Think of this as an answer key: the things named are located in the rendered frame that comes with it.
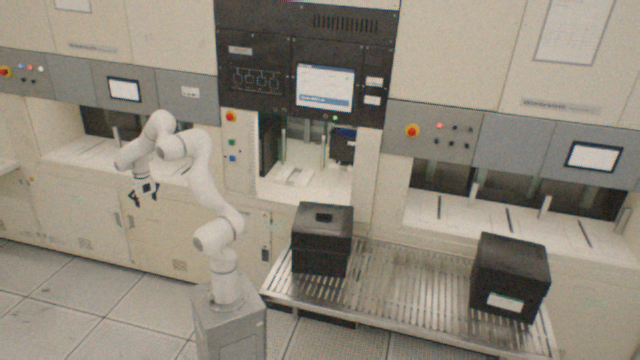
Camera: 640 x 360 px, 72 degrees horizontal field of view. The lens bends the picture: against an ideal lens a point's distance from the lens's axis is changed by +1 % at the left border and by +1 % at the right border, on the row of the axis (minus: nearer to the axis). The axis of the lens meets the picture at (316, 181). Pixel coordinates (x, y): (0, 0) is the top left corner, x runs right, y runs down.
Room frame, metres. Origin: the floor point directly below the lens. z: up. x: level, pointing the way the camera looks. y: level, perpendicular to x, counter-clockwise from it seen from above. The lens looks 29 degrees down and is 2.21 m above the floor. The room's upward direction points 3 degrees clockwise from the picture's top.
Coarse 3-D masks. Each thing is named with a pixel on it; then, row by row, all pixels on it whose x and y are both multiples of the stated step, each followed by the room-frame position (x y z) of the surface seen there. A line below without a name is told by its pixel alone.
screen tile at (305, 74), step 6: (300, 72) 2.11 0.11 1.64; (306, 72) 2.10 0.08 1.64; (312, 72) 2.10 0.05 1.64; (300, 78) 2.11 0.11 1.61; (306, 78) 2.10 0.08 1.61; (312, 78) 2.10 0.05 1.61; (318, 78) 2.09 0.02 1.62; (300, 84) 2.11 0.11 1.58; (306, 84) 2.10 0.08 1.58; (312, 84) 2.10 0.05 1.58; (318, 84) 2.09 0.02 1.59; (300, 90) 2.11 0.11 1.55; (306, 90) 2.10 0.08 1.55; (312, 90) 2.10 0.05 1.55; (318, 90) 2.09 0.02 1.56
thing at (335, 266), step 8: (296, 256) 1.66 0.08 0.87; (304, 256) 1.65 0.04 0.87; (312, 256) 1.65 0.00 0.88; (320, 256) 1.64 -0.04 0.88; (328, 256) 1.64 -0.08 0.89; (336, 256) 1.64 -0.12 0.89; (344, 256) 1.63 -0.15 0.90; (296, 264) 1.66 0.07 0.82; (304, 264) 1.65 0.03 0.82; (312, 264) 1.65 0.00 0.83; (320, 264) 1.64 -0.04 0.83; (328, 264) 1.64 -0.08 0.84; (336, 264) 1.64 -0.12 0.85; (344, 264) 1.63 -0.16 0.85; (296, 272) 1.65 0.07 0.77; (304, 272) 1.65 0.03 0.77; (312, 272) 1.65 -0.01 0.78; (320, 272) 1.64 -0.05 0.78; (328, 272) 1.64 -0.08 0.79; (336, 272) 1.64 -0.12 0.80; (344, 272) 1.63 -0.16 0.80
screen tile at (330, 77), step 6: (330, 78) 2.07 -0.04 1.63; (336, 78) 2.07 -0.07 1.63; (342, 78) 2.06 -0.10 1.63; (348, 84) 2.05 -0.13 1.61; (330, 90) 2.07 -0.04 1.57; (336, 90) 2.07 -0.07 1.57; (342, 90) 2.06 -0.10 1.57; (348, 90) 2.05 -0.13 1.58; (342, 96) 2.06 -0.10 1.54; (348, 96) 2.05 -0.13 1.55
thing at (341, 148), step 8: (336, 128) 2.77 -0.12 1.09; (352, 128) 2.66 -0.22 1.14; (336, 136) 2.59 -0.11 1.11; (344, 136) 2.58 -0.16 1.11; (336, 144) 2.59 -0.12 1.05; (344, 144) 2.58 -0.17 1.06; (352, 144) 2.56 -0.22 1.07; (328, 152) 2.60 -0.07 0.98; (336, 152) 2.59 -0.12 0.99; (344, 152) 2.58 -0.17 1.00; (352, 152) 2.56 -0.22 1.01; (344, 160) 2.57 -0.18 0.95; (352, 160) 2.56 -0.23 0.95
